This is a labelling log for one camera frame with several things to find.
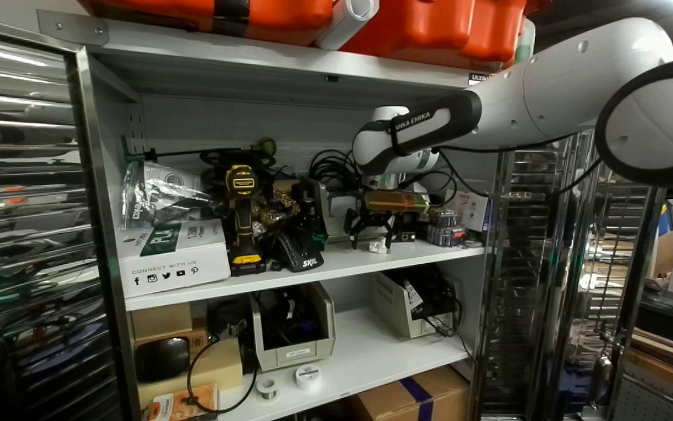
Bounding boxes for steel wire tray rack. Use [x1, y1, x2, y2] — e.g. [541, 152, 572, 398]
[471, 126, 650, 421]

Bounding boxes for small white object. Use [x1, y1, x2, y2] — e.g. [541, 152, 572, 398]
[358, 231, 393, 257]

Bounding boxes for white tape roll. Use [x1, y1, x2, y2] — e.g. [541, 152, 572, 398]
[292, 363, 325, 394]
[254, 375, 280, 403]

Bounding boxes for brown wooden boards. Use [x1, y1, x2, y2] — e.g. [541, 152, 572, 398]
[629, 326, 673, 389]

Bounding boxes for large brown cardboard box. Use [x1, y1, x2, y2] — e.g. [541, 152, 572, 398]
[135, 331, 247, 409]

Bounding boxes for grey tool bin with cables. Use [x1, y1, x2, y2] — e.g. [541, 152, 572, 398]
[325, 191, 358, 242]

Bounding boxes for orange labelled box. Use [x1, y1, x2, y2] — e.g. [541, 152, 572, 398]
[142, 381, 225, 421]

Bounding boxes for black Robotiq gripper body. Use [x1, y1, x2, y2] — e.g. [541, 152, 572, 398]
[347, 208, 401, 238]

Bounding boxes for white tube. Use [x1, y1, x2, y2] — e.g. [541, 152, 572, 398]
[316, 0, 380, 55]

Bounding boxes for black power tool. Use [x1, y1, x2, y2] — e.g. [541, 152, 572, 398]
[262, 175, 329, 274]

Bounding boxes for clear plastic bag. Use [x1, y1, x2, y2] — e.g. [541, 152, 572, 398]
[120, 156, 214, 230]

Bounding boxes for yellow black cordless drill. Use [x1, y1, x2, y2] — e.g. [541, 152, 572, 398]
[222, 161, 274, 277]

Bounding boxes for small brown cardboard box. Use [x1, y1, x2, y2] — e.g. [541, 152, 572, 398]
[130, 301, 197, 341]

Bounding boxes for white metal shelf unit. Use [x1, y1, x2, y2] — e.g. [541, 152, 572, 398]
[34, 8, 503, 421]

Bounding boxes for black rounded device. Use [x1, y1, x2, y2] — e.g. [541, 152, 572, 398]
[132, 334, 194, 387]

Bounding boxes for orange plastic case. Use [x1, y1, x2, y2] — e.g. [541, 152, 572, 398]
[341, 0, 530, 72]

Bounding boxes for orange case with black strap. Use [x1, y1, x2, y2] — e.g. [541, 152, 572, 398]
[76, 0, 338, 46]

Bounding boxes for white printed cardboard box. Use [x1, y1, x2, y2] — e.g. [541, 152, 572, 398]
[114, 217, 234, 299]

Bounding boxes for thin black cable loop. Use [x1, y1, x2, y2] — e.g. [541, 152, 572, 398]
[184, 333, 262, 416]

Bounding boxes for black cable bundle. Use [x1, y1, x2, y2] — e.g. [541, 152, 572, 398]
[308, 148, 368, 197]

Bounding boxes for cardboard box with blue tape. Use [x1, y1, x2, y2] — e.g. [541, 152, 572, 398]
[347, 363, 471, 421]

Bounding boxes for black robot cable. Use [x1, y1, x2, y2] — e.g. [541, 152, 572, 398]
[435, 126, 611, 205]

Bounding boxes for white card package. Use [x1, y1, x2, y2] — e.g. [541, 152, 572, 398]
[447, 190, 491, 235]

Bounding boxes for grey storage bin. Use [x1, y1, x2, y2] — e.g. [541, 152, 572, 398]
[368, 267, 462, 341]
[249, 281, 338, 375]

